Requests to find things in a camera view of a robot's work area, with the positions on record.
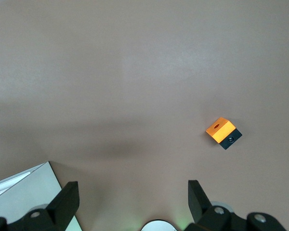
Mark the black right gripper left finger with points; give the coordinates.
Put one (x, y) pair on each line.
(62, 204)

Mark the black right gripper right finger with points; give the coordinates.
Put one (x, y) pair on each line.
(200, 204)

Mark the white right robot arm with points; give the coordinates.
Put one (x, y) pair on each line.
(157, 226)

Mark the white drawer cabinet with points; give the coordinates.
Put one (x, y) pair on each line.
(26, 185)

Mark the orange and black button box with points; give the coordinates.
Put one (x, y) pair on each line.
(219, 132)

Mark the brown table cover mat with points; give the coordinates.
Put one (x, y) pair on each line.
(135, 72)

